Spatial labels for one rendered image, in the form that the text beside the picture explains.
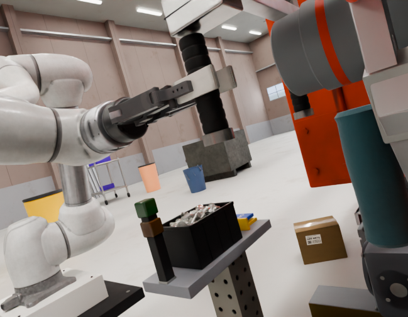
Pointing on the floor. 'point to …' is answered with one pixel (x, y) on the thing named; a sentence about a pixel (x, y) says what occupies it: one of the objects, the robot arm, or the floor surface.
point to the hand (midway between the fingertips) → (205, 84)
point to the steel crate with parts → (219, 156)
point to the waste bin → (195, 178)
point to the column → (236, 291)
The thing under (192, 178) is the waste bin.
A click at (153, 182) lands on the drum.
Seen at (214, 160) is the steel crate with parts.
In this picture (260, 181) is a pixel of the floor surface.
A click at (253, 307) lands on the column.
